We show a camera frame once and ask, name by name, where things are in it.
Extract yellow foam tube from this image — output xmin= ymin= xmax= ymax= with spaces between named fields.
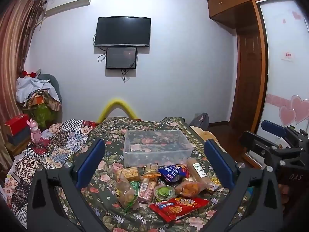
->
xmin=97 ymin=98 xmax=138 ymax=123

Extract floral blanket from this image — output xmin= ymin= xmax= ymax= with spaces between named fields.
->
xmin=54 ymin=116 xmax=255 ymax=232

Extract biscuit packet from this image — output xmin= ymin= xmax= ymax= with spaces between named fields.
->
xmin=116 ymin=167 xmax=141 ymax=182

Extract wall television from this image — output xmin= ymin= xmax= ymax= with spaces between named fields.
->
xmin=94 ymin=17 xmax=151 ymax=48

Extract green cloth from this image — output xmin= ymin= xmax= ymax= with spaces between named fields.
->
xmin=31 ymin=103 xmax=54 ymax=129

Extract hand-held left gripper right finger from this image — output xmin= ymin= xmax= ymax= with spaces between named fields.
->
xmin=203 ymin=139 xmax=284 ymax=232

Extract green jelly cup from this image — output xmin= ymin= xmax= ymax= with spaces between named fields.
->
xmin=154 ymin=185 xmax=176 ymax=201

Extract striped brown curtain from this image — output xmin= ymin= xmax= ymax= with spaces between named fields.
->
xmin=0 ymin=0 xmax=47 ymax=165

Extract pile of clothes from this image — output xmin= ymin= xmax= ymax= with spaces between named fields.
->
xmin=16 ymin=76 xmax=62 ymax=112

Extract blue snack packet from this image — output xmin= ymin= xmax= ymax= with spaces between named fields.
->
xmin=158 ymin=164 xmax=190 ymax=183

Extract white air conditioner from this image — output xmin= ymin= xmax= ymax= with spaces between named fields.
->
xmin=45 ymin=0 xmax=93 ymax=18

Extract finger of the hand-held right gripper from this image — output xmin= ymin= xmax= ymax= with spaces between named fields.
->
xmin=239 ymin=130 xmax=282 ymax=169
xmin=261 ymin=119 xmax=289 ymax=139

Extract grey backpack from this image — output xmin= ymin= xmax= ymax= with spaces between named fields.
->
xmin=189 ymin=112 xmax=210 ymax=129

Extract small cake packet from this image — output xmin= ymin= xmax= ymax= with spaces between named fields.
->
xmin=143 ymin=164 xmax=159 ymax=177

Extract pink heart stickers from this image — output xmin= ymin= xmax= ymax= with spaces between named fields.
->
xmin=279 ymin=95 xmax=309 ymax=126

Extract patchwork quilt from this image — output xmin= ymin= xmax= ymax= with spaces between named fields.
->
xmin=5 ymin=119 xmax=97 ymax=225

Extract wooden nightstand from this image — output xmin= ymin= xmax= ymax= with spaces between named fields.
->
xmin=4 ymin=138 xmax=32 ymax=156

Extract red snack bag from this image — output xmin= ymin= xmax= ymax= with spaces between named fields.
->
xmin=149 ymin=196 xmax=210 ymax=223

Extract clear bag of bread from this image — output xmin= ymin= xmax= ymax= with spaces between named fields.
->
xmin=114 ymin=171 xmax=138 ymax=211

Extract small black wall monitor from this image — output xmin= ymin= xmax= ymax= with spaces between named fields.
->
xmin=105 ymin=47 xmax=138 ymax=70

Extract clear plastic container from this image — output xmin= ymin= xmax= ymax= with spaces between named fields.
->
xmin=123 ymin=130 xmax=194 ymax=168

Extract orange chips bag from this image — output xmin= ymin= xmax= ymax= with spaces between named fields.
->
xmin=174 ymin=180 xmax=214 ymax=198

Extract long beige wafer packet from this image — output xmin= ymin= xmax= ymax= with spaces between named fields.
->
xmin=187 ymin=157 xmax=213 ymax=186

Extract red box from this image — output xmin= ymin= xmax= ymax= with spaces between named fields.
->
xmin=3 ymin=113 xmax=31 ymax=136

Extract beige plush blanket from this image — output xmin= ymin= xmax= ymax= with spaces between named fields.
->
xmin=192 ymin=126 xmax=219 ymax=143

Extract pink rabbit toy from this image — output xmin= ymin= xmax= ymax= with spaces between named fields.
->
xmin=26 ymin=118 xmax=43 ymax=148

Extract wooden door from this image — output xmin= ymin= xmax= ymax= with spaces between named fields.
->
xmin=229 ymin=28 xmax=269 ymax=132

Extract wooden overhead cabinet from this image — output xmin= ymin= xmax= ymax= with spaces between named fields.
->
xmin=207 ymin=0 xmax=290 ymax=30

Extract small yellow packet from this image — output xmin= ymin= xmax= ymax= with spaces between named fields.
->
xmin=210 ymin=177 xmax=222 ymax=192

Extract small green packet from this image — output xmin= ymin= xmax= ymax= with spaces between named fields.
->
xmin=129 ymin=181 xmax=141 ymax=197

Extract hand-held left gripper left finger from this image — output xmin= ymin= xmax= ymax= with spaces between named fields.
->
xmin=26 ymin=138 xmax=114 ymax=232

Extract dark grey box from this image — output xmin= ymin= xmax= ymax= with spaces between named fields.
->
xmin=7 ymin=126 xmax=32 ymax=146

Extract white sliding wardrobe door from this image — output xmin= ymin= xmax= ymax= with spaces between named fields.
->
xmin=246 ymin=0 xmax=309 ymax=170

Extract pink wafer packet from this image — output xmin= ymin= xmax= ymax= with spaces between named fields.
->
xmin=138 ymin=176 xmax=159 ymax=204

